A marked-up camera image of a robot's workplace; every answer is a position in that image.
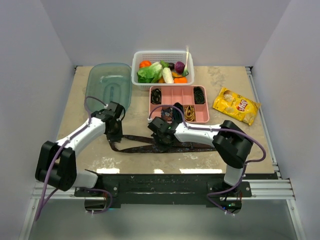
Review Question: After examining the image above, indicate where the teal transparent container lid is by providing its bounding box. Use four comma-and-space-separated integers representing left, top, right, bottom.
85, 63, 132, 112

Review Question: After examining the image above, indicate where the white plastic basket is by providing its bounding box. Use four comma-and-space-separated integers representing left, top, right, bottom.
131, 50, 195, 91

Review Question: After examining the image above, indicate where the rolled dark blue tie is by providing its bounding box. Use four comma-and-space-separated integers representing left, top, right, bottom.
172, 102, 184, 123

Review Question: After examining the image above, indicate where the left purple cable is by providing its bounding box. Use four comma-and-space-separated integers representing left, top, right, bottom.
34, 96, 109, 221

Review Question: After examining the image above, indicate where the yellow chips bag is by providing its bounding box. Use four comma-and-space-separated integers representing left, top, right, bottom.
212, 87, 261, 126

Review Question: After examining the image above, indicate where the orange pumpkin toy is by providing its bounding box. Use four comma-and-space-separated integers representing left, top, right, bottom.
139, 60, 152, 69

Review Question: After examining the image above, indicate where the green onion stalk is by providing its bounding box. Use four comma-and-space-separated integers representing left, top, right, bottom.
182, 45, 189, 77

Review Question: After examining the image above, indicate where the rolled black tie right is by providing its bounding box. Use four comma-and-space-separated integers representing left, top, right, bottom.
193, 86, 205, 105

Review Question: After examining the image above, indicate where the dark patterned necktie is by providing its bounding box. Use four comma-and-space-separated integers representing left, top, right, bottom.
109, 134, 216, 154

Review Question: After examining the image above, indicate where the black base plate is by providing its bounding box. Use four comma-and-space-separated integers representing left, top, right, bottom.
74, 173, 252, 208

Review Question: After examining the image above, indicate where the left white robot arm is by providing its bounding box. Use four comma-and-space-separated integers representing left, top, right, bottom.
35, 101, 126, 196

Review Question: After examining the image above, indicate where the rolled black tie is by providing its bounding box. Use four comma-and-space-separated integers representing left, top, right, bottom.
193, 86, 205, 105
150, 88, 162, 105

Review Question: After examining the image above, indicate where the white daikon radish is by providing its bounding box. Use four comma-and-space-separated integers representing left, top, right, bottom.
162, 67, 174, 84

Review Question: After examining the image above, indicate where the dark eggplant toy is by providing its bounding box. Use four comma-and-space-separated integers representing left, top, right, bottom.
168, 63, 175, 70

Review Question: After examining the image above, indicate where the pink divided organizer tray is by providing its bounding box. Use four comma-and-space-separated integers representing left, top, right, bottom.
149, 85, 210, 123

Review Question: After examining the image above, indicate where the rolled floral tie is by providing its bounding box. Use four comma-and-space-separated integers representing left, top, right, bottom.
161, 107, 173, 122

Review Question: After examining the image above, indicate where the green lettuce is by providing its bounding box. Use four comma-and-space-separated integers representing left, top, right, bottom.
137, 62, 163, 84

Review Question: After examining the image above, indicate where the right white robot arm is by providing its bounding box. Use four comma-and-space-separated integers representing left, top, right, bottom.
148, 117, 253, 197

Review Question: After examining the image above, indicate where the rolled black tie left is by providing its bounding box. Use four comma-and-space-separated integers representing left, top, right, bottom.
150, 88, 162, 105

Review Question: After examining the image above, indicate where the rolled yellow tie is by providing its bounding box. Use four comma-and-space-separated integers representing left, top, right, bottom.
184, 105, 196, 122

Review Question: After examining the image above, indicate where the purple onion toy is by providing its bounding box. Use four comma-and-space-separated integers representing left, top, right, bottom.
174, 61, 185, 75

